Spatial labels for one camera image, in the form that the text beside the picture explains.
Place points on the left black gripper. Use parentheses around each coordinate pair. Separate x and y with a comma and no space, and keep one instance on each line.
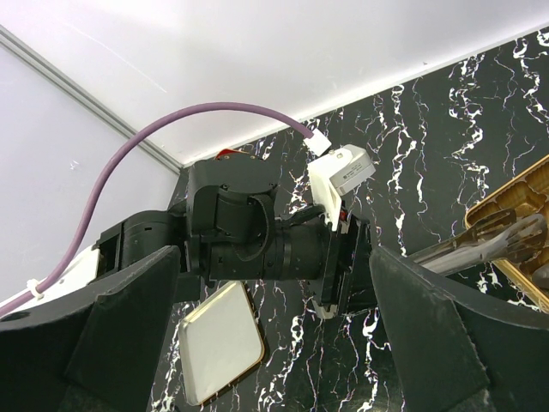
(344,285)

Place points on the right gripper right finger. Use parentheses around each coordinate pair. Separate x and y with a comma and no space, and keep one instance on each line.
(456,349)

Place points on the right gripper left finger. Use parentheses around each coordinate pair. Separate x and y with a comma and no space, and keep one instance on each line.
(96,349)

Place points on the gold chocolate box tray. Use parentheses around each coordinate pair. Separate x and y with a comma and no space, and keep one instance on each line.
(526,194)

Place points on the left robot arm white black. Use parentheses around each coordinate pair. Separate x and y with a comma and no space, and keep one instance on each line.
(226,229)

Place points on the silver square tin lid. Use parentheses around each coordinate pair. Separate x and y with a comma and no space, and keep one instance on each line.
(218,342)

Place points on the red lacquer tray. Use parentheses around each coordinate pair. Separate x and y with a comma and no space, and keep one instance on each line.
(227,154)

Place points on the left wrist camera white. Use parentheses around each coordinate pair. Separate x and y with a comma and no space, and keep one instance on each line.
(335,174)

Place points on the left aluminium corner post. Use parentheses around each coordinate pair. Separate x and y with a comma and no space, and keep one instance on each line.
(61,81)

